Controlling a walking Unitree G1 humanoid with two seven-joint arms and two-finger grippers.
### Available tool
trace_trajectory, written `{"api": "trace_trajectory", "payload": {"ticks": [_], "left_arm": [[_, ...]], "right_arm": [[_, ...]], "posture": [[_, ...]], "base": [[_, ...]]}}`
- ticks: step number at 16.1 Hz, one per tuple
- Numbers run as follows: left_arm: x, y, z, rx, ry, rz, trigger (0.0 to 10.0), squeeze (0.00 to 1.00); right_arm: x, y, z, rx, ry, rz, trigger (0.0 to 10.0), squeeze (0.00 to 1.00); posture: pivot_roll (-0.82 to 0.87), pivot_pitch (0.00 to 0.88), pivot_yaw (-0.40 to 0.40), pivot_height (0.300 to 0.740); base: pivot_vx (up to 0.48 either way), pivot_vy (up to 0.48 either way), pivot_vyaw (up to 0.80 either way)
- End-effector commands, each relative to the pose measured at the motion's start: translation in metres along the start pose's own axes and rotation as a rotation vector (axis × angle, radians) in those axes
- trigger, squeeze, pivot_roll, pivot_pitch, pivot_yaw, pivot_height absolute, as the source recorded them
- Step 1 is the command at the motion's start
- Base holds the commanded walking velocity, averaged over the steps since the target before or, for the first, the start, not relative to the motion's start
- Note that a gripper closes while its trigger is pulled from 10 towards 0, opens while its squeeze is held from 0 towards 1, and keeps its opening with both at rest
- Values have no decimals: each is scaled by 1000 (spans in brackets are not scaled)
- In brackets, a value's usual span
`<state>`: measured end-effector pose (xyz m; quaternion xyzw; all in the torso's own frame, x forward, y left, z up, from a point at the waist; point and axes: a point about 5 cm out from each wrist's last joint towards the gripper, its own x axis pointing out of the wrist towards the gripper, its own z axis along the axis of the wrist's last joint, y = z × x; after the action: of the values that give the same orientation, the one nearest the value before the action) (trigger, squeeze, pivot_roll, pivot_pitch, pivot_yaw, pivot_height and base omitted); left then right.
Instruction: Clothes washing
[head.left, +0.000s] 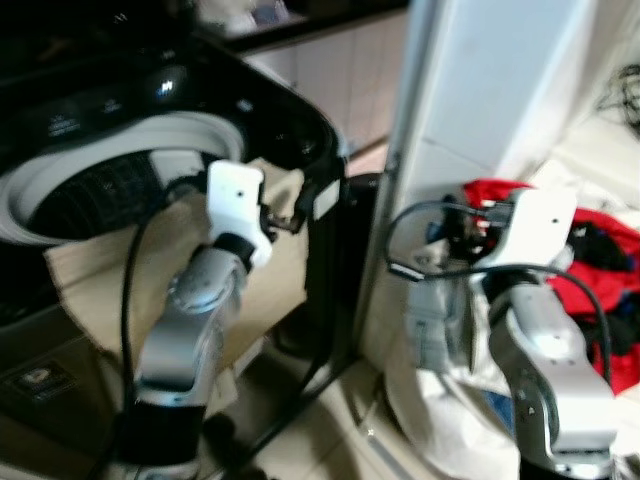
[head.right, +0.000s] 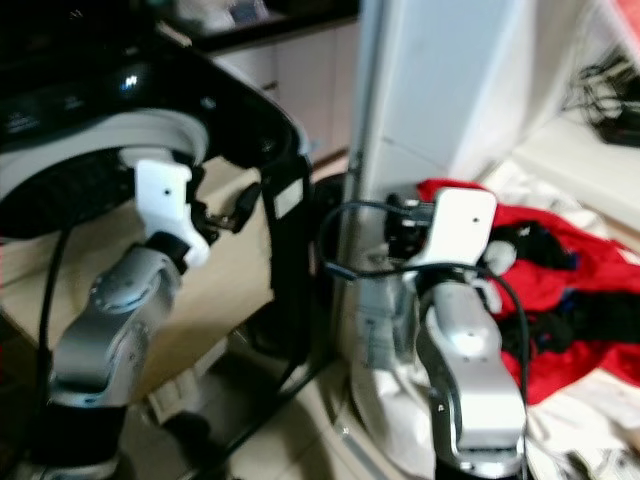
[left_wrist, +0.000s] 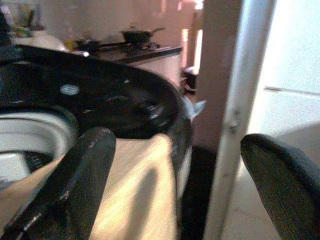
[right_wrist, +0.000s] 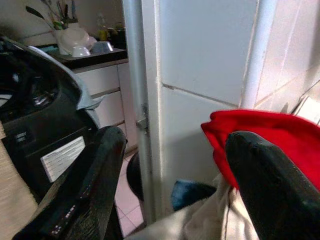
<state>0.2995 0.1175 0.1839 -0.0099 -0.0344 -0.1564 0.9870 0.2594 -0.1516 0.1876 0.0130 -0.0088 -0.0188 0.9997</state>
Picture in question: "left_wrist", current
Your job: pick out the white door frame post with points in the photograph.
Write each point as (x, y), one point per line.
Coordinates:
(232, 120)

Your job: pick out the black wok pan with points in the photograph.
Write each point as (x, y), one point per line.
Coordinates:
(140, 36)

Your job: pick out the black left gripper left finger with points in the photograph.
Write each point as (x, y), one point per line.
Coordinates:
(75, 180)

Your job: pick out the white door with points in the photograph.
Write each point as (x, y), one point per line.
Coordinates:
(287, 75)

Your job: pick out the dark kitchen counter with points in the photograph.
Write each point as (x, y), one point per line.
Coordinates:
(147, 53)

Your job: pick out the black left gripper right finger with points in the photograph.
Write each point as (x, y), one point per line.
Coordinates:
(282, 180)

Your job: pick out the black round washer door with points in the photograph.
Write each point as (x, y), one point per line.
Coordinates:
(105, 97)

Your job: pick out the beige cloth garment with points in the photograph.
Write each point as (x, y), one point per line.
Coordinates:
(140, 185)

